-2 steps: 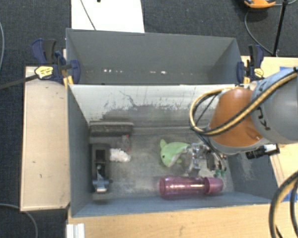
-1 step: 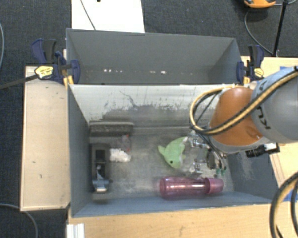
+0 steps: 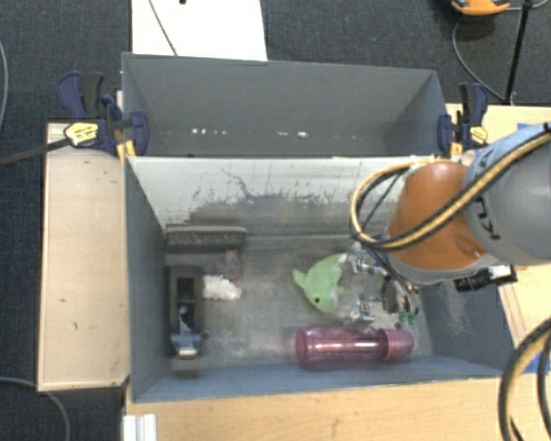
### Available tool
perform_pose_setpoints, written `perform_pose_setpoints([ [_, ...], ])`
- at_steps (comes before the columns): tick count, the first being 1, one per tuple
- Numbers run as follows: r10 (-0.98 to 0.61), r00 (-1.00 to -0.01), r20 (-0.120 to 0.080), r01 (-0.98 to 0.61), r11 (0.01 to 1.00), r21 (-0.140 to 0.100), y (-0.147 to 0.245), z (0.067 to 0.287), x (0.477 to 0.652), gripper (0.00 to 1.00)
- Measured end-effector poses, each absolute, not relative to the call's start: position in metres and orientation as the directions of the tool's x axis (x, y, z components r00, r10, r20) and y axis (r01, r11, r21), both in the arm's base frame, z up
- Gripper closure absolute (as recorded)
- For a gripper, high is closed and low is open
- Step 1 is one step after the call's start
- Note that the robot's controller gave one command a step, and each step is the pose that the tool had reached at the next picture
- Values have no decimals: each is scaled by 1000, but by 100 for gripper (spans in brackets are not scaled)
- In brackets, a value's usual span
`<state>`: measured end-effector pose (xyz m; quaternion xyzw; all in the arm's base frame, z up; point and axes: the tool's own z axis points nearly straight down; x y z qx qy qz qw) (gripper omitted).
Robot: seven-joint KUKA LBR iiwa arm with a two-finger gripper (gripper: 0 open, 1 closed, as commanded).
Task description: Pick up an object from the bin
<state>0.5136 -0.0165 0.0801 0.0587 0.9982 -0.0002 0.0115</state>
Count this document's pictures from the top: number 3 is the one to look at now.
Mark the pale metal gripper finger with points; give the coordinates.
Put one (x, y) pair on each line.
(363, 307)
(363, 263)

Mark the pink plastic bottle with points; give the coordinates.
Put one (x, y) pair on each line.
(340, 347)

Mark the green toy fish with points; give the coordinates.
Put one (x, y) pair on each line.
(320, 283)

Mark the white crumpled packet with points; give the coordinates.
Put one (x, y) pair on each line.
(220, 288)

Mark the dark grey box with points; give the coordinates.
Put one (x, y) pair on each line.
(204, 241)

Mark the grey metal bin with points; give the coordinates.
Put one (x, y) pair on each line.
(275, 108)

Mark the black rectangular tool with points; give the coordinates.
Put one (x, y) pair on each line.
(183, 301)

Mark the pale wood board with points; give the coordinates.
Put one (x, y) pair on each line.
(82, 264)

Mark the black cylinder on white bracket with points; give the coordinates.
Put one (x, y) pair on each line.
(480, 281)

